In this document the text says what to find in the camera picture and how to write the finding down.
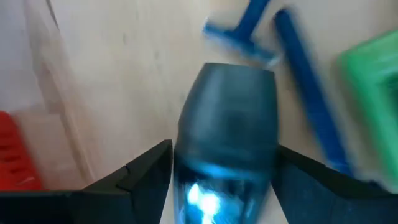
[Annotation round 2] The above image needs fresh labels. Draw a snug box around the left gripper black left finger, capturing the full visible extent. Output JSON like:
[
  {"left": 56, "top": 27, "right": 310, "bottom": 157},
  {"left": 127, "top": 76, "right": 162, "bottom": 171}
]
[{"left": 0, "top": 139, "right": 174, "bottom": 224}]

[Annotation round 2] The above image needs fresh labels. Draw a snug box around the dark blue translucent cup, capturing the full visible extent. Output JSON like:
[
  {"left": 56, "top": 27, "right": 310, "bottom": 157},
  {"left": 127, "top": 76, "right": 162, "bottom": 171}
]
[{"left": 172, "top": 62, "right": 280, "bottom": 224}]

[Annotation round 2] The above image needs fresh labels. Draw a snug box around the red plastic basket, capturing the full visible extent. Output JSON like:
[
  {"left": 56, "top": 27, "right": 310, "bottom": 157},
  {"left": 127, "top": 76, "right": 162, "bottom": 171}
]
[{"left": 0, "top": 110, "right": 44, "bottom": 192}]

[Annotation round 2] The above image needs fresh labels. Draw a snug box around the blue disposable razor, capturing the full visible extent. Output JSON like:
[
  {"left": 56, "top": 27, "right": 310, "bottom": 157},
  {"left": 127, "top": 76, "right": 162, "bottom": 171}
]
[
  {"left": 201, "top": 0, "right": 280, "bottom": 67},
  {"left": 272, "top": 9, "right": 356, "bottom": 179}
]

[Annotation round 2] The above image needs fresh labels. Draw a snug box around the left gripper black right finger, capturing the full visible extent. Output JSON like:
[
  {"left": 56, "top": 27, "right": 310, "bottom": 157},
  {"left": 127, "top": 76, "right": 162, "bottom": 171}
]
[{"left": 271, "top": 145, "right": 398, "bottom": 224}]

